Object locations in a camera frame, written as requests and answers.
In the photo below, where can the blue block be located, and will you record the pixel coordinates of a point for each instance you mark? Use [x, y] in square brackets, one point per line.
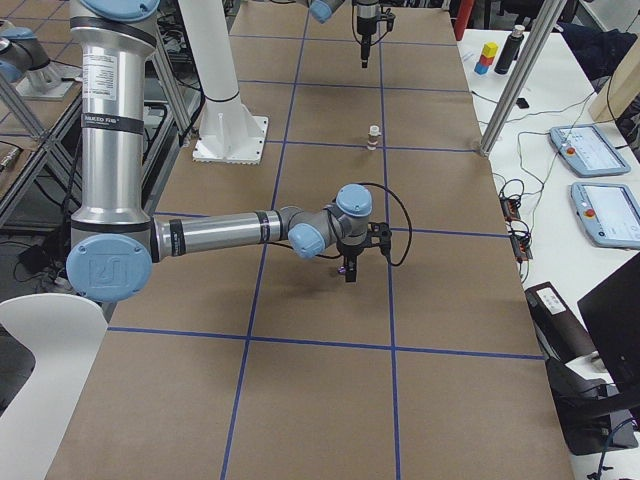
[481, 69]

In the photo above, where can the orange circuit board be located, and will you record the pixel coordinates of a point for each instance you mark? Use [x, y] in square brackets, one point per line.
[510, 209]

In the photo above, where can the red block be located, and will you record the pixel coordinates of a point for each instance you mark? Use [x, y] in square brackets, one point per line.
[485, 62]

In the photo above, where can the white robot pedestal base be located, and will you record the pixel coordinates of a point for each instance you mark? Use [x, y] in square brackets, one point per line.
[228, 132]

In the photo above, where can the yellow block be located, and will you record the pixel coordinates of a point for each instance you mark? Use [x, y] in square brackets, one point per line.
[489, 51]

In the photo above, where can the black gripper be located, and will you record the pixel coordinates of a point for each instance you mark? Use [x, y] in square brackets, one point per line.
[364, 22]
[349, 251]

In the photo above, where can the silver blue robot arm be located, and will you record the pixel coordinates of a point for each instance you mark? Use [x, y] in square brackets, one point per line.
[114, 242]
[323, 10]

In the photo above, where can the black water bottle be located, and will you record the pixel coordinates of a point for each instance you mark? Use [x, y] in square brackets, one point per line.
[510, 50]

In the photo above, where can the lower blue teach pendant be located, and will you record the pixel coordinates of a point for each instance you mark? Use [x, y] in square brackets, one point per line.
[609, 214]

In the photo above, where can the white PPR pipe fitting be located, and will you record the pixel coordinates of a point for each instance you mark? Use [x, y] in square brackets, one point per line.
[374, 133]

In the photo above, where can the aluminium frame post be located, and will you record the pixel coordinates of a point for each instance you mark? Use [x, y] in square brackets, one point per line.
[534, 44]

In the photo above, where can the upper blue teach pendant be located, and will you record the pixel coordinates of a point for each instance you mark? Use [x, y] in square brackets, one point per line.
[587, 151]

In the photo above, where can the black monitor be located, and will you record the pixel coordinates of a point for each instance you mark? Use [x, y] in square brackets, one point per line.
[611, 314]

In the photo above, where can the blue teach pendant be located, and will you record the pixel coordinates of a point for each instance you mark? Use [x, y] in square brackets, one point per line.
[609, 214]
[587, 151]

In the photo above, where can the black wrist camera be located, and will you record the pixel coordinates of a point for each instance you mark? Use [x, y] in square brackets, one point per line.
[380, 236]
[386, 17]

